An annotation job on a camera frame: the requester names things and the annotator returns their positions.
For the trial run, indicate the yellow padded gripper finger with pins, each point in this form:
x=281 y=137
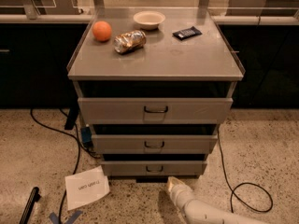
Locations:
x=174 y=184

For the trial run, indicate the grey drawer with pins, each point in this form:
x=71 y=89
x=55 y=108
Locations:
x=154 y=144
x=153 y=168
x=154 y=110

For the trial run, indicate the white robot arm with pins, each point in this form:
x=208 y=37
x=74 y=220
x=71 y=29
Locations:
x=195 y=211

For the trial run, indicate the grey drawer cabinet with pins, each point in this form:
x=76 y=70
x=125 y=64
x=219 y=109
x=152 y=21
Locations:
x=202 y=66

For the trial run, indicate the white paper sign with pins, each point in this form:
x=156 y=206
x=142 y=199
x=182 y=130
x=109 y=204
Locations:
x=86 y=187

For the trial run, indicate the blue power adapter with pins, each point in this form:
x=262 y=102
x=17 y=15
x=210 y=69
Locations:
x=86 y=137

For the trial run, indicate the black bar on floor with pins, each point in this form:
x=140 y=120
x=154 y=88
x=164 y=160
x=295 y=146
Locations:
x=33 y=198

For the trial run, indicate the crushed metallic can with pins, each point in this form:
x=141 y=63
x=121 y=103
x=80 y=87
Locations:
x=129 y=41

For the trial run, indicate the black snack packet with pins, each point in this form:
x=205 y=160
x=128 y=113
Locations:
x=187 y=33

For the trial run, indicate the white paper bowl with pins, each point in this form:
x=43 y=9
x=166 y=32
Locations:
x=149 y=20

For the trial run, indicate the orange fruit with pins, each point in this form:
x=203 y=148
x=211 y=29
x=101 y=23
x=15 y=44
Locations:
x=102 y=31

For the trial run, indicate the dark counter with rail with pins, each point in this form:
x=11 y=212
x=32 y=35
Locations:
x=34 y=57

